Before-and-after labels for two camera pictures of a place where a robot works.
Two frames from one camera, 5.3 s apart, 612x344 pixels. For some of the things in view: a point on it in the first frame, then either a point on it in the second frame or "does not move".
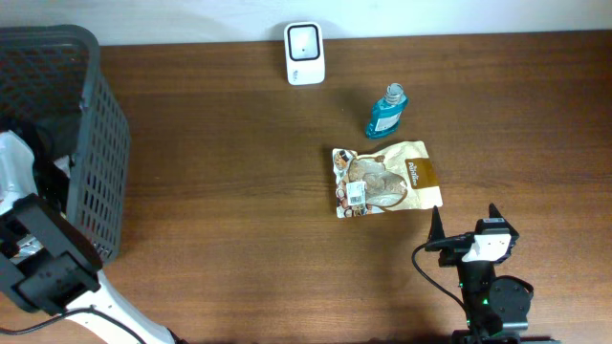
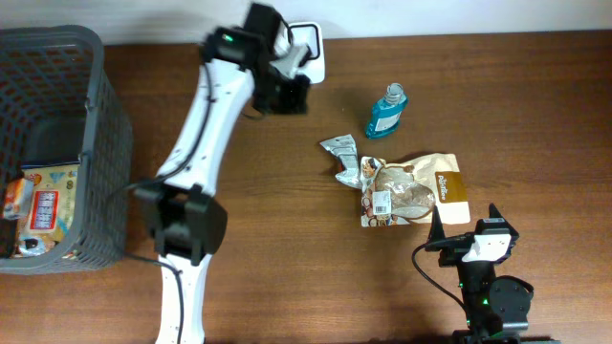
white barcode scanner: x=305 y=53 does not move
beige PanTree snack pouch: x=397 y=178 → x=406 y=192
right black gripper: x=449 y=257 does not move
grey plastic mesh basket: x=48 y=71 does not move
